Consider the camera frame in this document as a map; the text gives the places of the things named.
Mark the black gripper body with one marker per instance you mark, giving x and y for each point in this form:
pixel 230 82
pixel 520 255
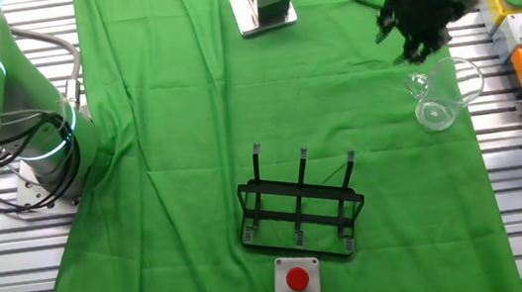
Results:
pixel 424 9

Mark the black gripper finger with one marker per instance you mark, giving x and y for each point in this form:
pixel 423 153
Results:
pixel 385 18
pixel 421 49

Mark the red button box rear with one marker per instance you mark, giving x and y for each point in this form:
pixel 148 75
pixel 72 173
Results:
pixel 240 11

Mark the green cloth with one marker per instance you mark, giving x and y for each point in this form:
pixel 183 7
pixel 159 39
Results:
pixel 164 128

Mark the grey box large red button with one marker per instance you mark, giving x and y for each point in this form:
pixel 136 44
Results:
pixel 297 279

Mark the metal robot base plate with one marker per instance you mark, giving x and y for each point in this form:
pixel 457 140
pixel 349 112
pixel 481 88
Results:
pixel 29 192

